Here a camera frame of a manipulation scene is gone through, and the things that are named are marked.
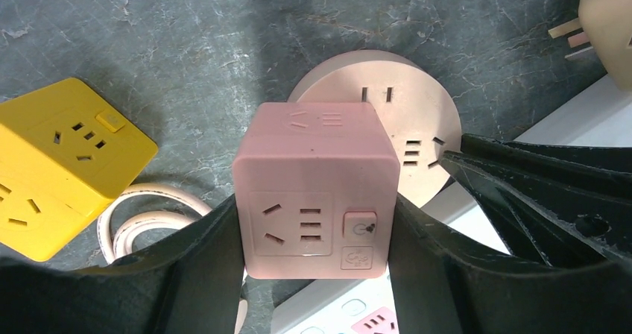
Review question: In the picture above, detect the pink coiled cable with plug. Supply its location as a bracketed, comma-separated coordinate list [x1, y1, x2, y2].
[96, 183, 248, 334]

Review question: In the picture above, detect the beige cube adapter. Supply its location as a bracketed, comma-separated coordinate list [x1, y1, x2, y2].
[549, 0, 631, 92]

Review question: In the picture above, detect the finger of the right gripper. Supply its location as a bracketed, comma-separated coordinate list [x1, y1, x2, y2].
[461, 134, 631, 199]
[440, 151, 631, 268]

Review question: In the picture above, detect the pink cube adapter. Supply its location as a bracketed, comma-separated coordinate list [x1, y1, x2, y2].
[232, 102, 400, 280]

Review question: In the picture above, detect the yellow cube adapter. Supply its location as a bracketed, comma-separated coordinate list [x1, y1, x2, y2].
[1, 78, 158, 262]

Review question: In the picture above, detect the white multicolour power strip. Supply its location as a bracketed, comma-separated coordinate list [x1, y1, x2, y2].
[271, 76, 631, 333]

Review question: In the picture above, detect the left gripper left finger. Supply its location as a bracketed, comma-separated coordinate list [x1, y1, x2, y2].
[1, 198, 244, 333]

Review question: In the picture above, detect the pink round socket base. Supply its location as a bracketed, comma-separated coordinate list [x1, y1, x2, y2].
[288, 50, 462, 207]

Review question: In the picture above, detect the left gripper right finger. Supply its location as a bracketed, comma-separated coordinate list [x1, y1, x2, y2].
[388, 196, 631, 333]

